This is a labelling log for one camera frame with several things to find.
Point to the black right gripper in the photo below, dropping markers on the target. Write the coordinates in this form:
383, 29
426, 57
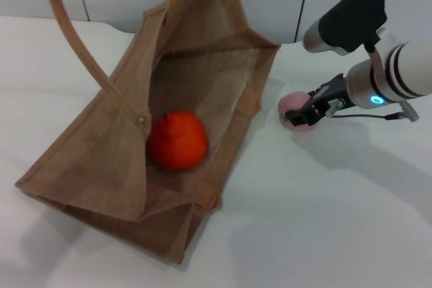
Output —
332, 94

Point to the pink toy peach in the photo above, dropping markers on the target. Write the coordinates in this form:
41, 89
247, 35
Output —
292, 100

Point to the orange toy fruit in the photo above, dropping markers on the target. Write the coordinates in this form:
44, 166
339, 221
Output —
179, 143

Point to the brown jute handbag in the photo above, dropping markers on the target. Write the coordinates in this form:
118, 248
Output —
101, 166

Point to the silver bolt on right gripper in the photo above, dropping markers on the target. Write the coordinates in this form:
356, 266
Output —
334, 107

